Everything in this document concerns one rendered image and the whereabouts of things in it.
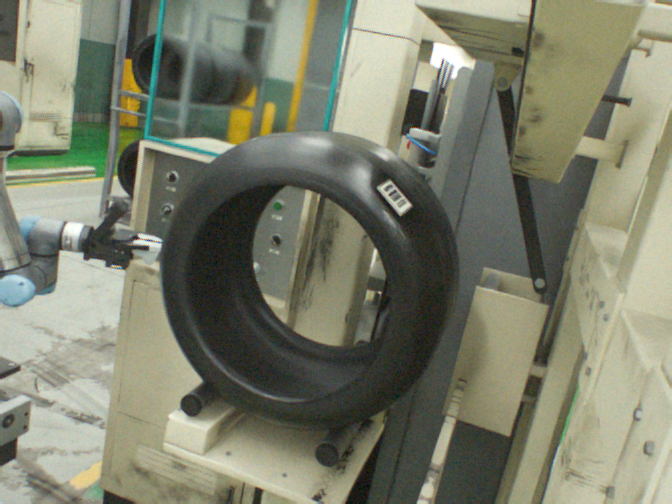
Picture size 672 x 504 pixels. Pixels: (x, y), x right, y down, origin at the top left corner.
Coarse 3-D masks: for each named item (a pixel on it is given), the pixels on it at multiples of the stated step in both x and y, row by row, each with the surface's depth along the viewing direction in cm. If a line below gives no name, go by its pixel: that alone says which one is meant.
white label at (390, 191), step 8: (384, 184) 104; (392, 184) 105; (384, 192) 103; (392, 192) 104; (400, 192) 105; (392, 200) 103; (400, 200) 104; (408, 200) 105; (400, 208) 103; (408, 208) 104
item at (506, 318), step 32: (480, 288) 131; (512, 288) 147; (480, 320) 132; (512, 320) 130; (544, 320) 128; (480, 352) 133; (512, 352) 131; (480, 384) 134; (512, 384) 132; (480, 416) 136; (512, 416) 133
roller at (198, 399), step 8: (200, 384) 126; (192, 392) 122; (200, 392) 123; (208, 392) 124; (184, 400) 121; (192, 400) 121; (200, 400) 121; (208, 400) 124; (184, 408) 122; (192, 408) 121; (200, 408) 121; (192, 416) 122
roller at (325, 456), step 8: (328, 432) 119; (336, 432) 118; (344, 432) 120; (352, 432) 122; (328, 440) 115; (336, 440) 116; (344, 440) 118; (320, 448) 114; (328, 448) 114; (336, 448) 114; (344, 448) 117; (320, 456) 115; (328, 456) 114; (336, 456) 114; (320, 464) 115; (328, 464) 114
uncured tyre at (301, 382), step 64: (192, 192) 114; (256, 192) 138; (320, 192) 105; (192, 256) 118; (384, 256) 104; (448, 256) 112; (192, 320) 118; (256, 320) 144; (448, 320) 117; (256, 384) 119; (320, 384) 138; (384, 384) 109
